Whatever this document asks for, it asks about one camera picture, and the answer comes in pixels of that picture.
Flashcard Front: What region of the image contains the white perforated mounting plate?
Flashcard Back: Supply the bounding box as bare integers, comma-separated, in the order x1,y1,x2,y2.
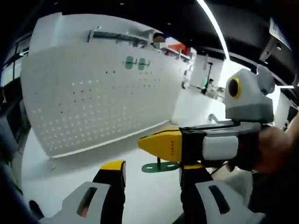
20,43,187,159

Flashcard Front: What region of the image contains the white ceiling air unit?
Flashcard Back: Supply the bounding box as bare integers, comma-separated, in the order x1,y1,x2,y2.
268,17,293,51

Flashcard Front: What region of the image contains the long ceiling light strip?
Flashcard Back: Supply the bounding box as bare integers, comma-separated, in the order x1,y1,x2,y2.
195,0,231,60

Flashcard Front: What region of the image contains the black electric scooter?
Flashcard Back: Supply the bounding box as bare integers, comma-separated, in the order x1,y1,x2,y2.
200,62,214,94

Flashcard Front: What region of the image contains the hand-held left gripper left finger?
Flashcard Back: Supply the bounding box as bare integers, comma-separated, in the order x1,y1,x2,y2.
38,160,127,224

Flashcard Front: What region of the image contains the grey metal wall shelf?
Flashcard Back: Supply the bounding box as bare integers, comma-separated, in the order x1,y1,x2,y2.
88,26,155,46

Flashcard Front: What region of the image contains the person's right hand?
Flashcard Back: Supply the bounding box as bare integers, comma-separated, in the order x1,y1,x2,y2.
230,125,292,175

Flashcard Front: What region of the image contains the green hook assembly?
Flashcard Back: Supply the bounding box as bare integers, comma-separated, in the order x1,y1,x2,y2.
124,56,138,70
141,158,180,174
137,57,152,71

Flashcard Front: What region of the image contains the white goods shelf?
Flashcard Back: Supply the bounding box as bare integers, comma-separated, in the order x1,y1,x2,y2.
181,52,198,90

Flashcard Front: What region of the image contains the grey equipment cabinet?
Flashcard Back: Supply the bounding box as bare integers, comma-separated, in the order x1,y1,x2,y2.
0,87,32,161

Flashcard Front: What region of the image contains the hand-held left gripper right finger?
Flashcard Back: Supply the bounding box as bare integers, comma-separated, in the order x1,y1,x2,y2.
179,163,266,224

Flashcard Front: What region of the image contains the black computer mouse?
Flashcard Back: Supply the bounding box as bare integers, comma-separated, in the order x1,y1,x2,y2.
28,200,45,220

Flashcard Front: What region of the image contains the orange signboard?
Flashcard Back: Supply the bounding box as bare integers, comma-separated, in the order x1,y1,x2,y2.
167,42,192,56

